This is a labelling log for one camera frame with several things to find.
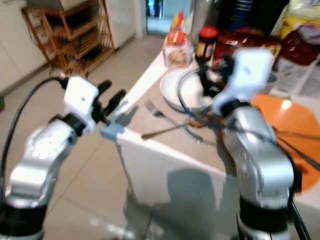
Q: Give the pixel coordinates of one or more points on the dark red food package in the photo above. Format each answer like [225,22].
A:
[250,40]

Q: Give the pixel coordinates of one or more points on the metal spoon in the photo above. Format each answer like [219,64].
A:
[162,131]

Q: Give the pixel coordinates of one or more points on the yellow red snack bag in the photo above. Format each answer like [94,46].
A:
[177,47]

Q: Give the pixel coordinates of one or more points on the white counter cabinet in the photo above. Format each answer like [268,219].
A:
[175,185]

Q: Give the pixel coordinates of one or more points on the printed newspaper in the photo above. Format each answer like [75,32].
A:
[297,77]

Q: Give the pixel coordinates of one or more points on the light blue corner guard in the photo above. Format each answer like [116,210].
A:
[114,127]

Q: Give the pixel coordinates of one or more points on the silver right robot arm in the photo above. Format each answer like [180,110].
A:
[260,160]

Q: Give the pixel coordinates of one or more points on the yellow plastic bag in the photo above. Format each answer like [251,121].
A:
[302,15]

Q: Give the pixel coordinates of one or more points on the red lidded sauce jar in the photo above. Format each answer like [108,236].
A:
[207,42]

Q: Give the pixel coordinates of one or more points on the red net bag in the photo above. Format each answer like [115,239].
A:
[302,45]

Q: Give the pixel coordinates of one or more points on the brown wooden rack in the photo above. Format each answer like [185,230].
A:
[67,35]

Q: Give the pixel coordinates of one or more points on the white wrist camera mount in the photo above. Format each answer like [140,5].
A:
[245,77]
[80,100]

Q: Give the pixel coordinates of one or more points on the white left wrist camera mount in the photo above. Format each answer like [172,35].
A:
[80,100]

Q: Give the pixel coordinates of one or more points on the dark chopstick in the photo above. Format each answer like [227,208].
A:
[300,152]

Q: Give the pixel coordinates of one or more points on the white bowl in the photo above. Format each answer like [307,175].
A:
[185,92]

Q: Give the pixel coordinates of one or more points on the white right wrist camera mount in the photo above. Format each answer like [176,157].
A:
[245,77]

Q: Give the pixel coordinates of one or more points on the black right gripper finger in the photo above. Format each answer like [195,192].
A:
[207,90]
[202,67]

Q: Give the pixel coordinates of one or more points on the orange round plate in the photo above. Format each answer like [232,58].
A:
[292,120]

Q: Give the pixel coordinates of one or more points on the silver metal fork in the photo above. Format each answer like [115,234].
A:
[167,119]

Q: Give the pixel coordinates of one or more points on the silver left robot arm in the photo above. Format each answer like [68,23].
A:
[40,150]

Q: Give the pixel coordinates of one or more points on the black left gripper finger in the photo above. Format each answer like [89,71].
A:
[115,101]
[105,86]

